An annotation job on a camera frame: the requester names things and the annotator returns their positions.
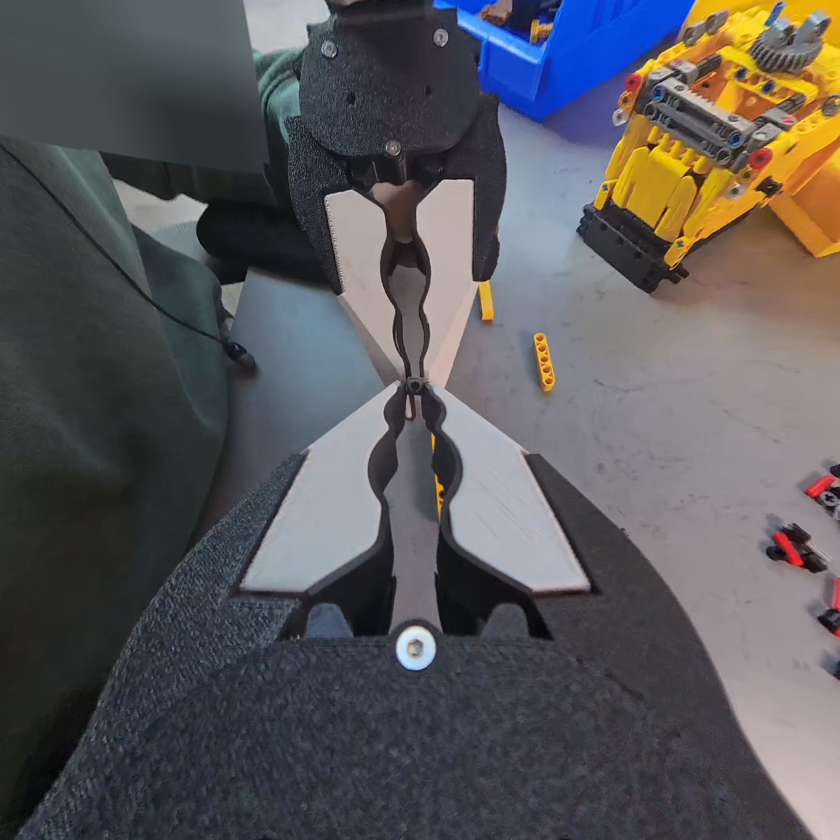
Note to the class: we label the yellow plastic bin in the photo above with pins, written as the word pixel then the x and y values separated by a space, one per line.
pixel 810 210

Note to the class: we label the grey lego pin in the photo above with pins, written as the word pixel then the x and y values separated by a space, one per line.
pixel 414 386

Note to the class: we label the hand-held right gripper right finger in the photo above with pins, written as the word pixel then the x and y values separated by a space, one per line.
pixel 512 525

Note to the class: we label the black quilted cushion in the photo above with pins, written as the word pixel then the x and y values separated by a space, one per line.
pixel 262 243

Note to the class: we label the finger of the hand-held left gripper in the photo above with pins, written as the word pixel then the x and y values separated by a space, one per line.
pixel 453 229
pixel 358 249

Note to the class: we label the short yellow lego beam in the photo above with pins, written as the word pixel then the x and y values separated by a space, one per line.
pixel 543 361

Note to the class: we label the person's left forearm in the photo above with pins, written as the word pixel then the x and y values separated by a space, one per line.
pixel 281 85

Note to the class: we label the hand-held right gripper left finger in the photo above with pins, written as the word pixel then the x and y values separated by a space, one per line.
pixel 315 525

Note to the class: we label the blue plastic bin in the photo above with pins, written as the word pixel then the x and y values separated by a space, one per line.
pixel 590 65

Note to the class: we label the yellow black lego vehicle model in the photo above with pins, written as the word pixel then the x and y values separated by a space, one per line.
pixel 689 184

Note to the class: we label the long yellow lego beam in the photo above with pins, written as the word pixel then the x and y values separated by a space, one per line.
pixel 485 303
pixel 436 485

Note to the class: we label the pile of small lego pieces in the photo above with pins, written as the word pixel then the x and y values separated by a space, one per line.
pixel 791 548

